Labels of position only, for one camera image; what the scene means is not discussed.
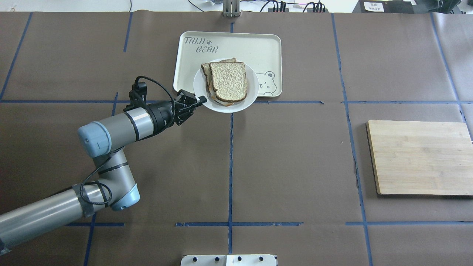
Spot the white round plate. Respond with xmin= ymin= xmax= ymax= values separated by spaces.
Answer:
xmin=194 ymin=58 xmax=259 ymax=113

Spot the cream bear tray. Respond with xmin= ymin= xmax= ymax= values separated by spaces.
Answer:
xmin=173 ymin=31 xmax=283 ymax=98

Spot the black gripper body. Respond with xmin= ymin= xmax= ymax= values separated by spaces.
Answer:
xmin=147 ymin=90 xmax=197 ymax=134

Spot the wooden cutting board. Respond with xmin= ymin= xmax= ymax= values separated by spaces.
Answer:
xmin=365 ymin=120 xmax=473 ymax=197

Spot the aluminium frame post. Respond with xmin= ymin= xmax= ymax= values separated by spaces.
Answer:
xmin=222 ymin=0 xmax=241 ymax=17

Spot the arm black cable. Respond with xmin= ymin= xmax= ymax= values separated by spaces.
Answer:
xmin=134 ymin=76 xmax=176 ymax=111

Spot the bread slice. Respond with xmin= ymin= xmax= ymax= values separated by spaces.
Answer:
xmin=201 ymin=62 xmax=234 ymax=107
xmin=209 ymin=62 xmax=247 ymax=104

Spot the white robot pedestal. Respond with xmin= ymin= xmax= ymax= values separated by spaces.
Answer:
xmin=180 ymin=254 xmax=278 ymax=266

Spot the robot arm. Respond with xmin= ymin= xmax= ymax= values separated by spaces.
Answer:
xmin=1 ymin=86 xmax=208 ymax=255

